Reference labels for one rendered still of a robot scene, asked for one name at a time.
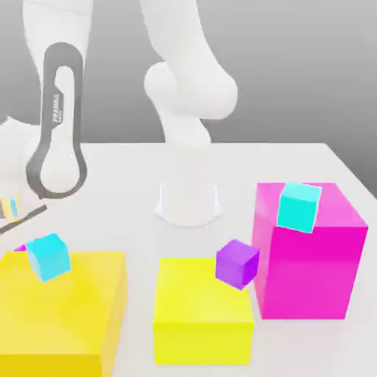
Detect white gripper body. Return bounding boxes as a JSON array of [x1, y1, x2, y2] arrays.
[[0, 203, 49, 240]]

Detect small sky blue cube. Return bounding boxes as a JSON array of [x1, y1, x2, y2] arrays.
[[26, 233, 72, 283]]

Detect small purple cube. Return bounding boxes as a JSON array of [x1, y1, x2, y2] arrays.
[[215, 239, 261, 292]]

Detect small turquoise cube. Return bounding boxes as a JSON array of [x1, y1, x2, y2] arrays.
[[276, 181, 323, 234]]

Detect large orange-yellow box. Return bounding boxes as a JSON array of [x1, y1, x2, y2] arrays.
[[0, 250, 128, 377]]

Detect large lemon yellow box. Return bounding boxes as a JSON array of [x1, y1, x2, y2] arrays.
[[152, 258, 255, 366]]

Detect large magenta box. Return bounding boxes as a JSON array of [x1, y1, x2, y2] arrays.
[[251, 181, 370, 321]]

